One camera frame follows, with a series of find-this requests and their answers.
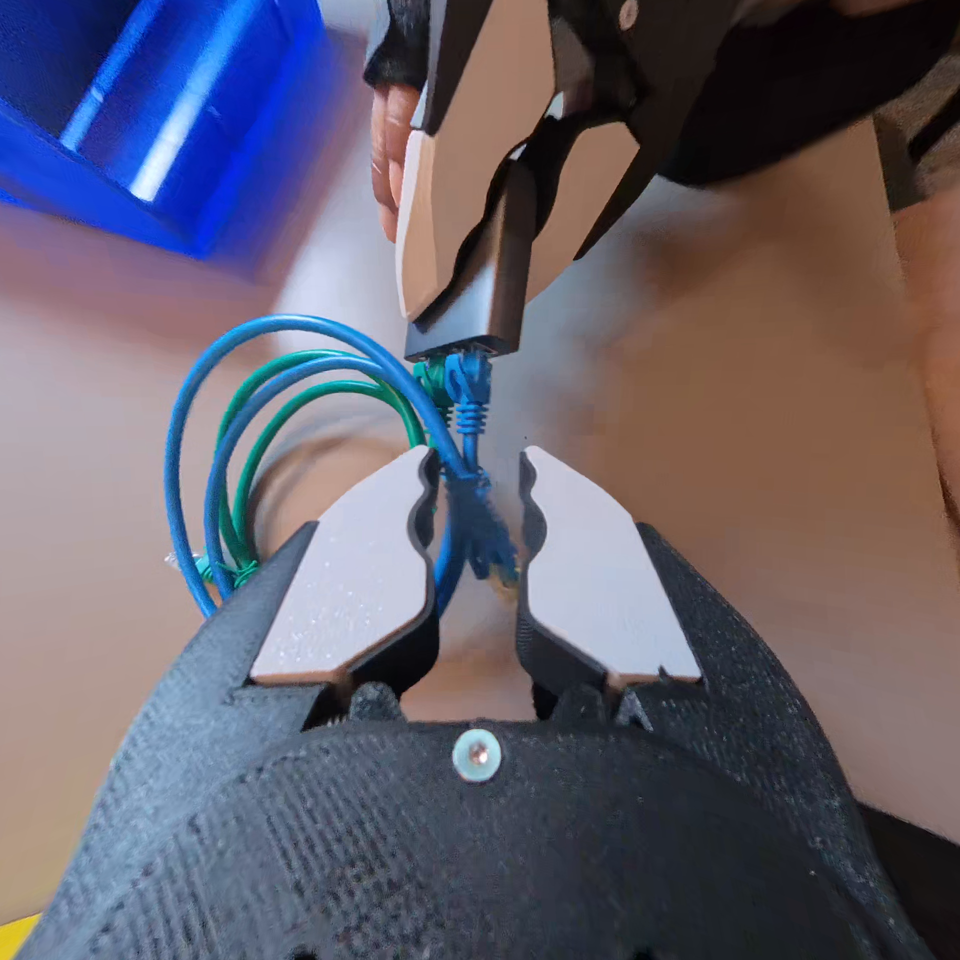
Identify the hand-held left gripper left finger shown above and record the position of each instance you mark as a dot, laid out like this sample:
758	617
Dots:
352	600

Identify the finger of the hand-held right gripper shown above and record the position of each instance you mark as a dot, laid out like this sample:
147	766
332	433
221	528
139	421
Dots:
592	180
465	150

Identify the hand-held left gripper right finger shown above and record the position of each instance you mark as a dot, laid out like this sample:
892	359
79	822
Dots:
600	592

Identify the dark grey port adapter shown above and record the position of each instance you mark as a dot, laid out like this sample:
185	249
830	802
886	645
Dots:
502	300

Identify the yellow plastic bin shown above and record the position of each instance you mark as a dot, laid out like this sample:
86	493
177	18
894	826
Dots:
11	941

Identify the person's right hand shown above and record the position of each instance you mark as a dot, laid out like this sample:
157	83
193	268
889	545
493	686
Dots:
390	135

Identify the dark cloth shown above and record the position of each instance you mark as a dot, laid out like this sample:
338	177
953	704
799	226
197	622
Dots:
810	97
922	885

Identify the blue plastic bin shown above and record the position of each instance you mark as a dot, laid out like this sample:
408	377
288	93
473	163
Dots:
187	112

